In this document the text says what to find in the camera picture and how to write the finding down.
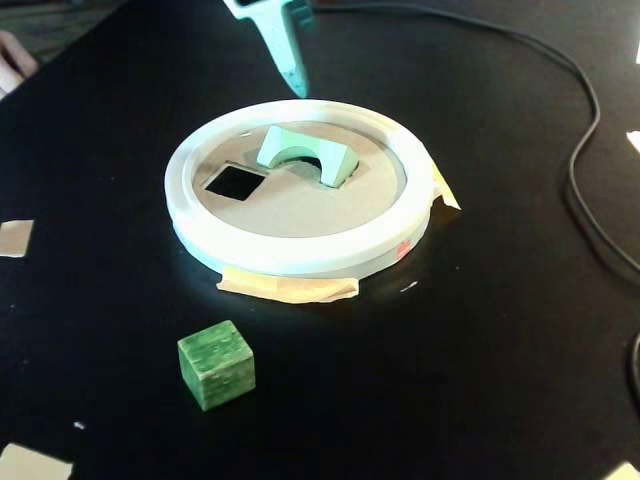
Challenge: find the person's hand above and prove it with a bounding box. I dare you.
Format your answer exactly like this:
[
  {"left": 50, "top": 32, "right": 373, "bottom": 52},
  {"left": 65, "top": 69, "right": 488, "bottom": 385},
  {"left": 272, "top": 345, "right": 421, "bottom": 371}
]
[{"left": 0, "top": 29, "right": 40, "bottom": 80}]

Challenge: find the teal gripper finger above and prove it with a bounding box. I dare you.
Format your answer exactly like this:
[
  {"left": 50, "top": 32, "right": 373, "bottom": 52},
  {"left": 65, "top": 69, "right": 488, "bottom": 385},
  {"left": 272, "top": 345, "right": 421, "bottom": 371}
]
[
  {"left": 222, "top": 0, "right": 309, "bottom": 99},
  {"left": 290, "top": 0, "right": 315, "bottom": 30}
]

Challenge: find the green wooden cube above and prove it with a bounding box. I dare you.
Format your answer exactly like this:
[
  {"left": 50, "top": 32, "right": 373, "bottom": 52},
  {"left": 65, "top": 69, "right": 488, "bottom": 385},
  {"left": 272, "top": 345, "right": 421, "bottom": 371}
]
[{"left": 177, "top": 319, "right": 257, "bottom": 412}]

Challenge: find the light green U-shaped block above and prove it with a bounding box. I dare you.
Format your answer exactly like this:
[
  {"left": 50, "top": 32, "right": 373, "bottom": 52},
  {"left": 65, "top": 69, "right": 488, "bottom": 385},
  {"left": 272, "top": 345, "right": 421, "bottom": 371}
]
[{"left": 255, "top": 124, "right": 360, "bottom": 190}]

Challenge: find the black cable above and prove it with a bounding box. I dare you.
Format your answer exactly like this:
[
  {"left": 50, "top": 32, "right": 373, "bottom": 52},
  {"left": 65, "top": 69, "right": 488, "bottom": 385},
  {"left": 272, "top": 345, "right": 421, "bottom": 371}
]
[
  {"left": 312, "top": 1, "right": 640, "bottom": 280},
  {"left": 626, "top": 330, "right": 640, "bottom": 414}
]

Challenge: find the beige masking tape piece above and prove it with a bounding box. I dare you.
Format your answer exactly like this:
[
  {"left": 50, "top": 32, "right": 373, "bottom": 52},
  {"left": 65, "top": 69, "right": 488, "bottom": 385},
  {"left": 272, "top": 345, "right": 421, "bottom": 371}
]
[
  {"left": 606, "top": 461, "right": 640, "bottom": 480},
  {"left": 0, "top": 218, "right": 36, "bottom": 259},
  {"left": 428, "top": 163, "right": 463, "bottom": 212},
  {"left": 215, "top": 266, "right": 361, "bottom": 304},
  {"left": 0, "top": 442, "right": 75, "bottom": 480}
]

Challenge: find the white round shape sorter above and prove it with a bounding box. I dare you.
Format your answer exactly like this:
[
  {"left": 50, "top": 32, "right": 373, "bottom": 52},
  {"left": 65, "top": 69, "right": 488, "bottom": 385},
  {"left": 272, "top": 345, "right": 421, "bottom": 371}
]
[{"left": 163, "top": 98, "right": 437, "bottom": 279}]

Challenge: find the black table mat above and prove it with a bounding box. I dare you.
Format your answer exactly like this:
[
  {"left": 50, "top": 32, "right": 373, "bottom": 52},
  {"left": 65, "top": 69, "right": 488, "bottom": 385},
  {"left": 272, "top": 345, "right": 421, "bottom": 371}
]
[{"left": 0, "top": 0, "right": 640, "bottom": 480}]

